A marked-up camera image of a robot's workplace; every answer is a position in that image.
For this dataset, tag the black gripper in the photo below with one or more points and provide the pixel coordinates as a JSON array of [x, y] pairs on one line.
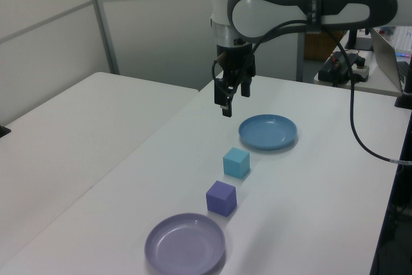
[[235, 59]]

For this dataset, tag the cyan cube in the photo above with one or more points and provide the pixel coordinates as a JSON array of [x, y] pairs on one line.
[[236, 163]]

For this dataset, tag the purple cube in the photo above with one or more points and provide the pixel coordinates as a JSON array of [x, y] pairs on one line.
[[220, 198]]

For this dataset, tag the blue plate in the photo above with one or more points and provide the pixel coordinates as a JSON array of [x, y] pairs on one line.
[[267, 131]]

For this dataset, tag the black power device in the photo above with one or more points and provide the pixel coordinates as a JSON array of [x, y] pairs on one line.
[[334, 69]]

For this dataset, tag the black monitor stand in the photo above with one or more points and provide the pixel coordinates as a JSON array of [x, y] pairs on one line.
[[354, 38]]

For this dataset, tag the purple plate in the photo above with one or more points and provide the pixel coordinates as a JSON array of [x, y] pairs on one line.
[[185, 244]]

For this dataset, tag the black table clamp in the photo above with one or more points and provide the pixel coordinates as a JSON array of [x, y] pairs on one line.
[[4, 130]]

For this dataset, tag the grey partition post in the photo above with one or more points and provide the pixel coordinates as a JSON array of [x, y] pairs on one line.
[[103, 20]]

